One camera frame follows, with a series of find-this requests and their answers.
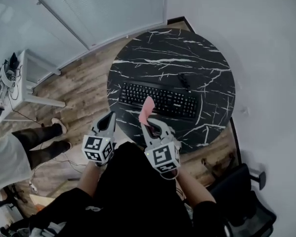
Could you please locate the black keyboard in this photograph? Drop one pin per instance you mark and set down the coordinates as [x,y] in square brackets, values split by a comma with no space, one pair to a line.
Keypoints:
[175,102]

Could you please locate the white side table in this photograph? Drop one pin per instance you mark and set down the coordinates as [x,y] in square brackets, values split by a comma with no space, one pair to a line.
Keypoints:
[24,83]

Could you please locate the person's left forearm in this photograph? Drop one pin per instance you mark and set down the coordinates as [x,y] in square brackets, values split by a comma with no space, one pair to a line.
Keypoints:
[90,179]

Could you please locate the person's right forearm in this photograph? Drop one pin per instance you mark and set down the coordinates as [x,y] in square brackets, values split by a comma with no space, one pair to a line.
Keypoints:
[195,189]

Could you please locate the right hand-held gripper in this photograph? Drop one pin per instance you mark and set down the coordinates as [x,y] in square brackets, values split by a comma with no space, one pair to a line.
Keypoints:
[162,157]

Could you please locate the small black bar-shaped object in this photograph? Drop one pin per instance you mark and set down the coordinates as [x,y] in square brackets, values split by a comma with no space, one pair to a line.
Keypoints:
[184,82]

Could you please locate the white power strip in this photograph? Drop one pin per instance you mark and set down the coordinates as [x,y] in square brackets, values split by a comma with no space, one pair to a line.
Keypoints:
[33,186]

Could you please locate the black office chair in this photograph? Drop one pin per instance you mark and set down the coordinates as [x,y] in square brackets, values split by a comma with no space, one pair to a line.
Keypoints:
[239,196]

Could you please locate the person's black clothing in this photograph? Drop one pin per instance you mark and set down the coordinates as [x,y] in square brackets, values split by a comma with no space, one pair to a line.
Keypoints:
[133,194]

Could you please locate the pink cloth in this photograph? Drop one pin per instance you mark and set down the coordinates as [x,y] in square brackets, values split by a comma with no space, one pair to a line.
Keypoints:
[147,108]

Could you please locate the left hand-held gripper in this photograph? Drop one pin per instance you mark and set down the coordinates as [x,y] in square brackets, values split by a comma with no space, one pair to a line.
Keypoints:
[97,148]

